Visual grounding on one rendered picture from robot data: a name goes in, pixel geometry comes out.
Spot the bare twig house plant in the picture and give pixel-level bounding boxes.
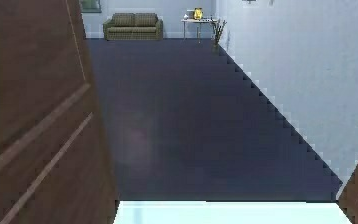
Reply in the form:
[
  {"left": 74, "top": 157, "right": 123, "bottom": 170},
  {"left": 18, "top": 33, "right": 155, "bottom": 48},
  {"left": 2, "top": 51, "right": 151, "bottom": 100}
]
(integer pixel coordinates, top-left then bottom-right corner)
[{"left": 211, "top": 19, "right": 228, "bottom": 52}]

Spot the pale wooden side table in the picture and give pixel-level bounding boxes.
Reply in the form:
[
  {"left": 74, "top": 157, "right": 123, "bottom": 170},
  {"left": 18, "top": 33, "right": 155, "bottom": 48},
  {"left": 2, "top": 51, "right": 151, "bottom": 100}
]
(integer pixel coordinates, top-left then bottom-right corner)
[{"left": 181, "top": 17, "right": 219, "bottom": 44}]

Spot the olive green checked sofa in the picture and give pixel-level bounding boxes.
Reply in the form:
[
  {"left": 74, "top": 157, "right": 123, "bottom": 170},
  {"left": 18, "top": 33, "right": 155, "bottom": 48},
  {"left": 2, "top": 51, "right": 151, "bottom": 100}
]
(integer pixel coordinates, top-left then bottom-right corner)
[{"left": 102, "top": 12, "right": 164, "bottom": 42}]

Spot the brown wooden room door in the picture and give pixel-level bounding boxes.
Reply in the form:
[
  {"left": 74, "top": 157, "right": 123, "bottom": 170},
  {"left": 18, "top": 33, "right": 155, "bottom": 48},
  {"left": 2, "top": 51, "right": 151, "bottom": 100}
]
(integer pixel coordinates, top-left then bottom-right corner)
[{"left": 0, "top": 0, "right": 121, "bottom": 224}]

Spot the green framed wall picture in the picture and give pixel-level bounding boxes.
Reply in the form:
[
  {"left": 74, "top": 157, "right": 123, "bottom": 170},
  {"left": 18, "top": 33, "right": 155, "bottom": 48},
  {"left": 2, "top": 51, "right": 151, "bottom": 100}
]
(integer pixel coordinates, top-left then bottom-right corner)
[{"left": 79, "top": 0, "right": 102, "bottom": 14}]

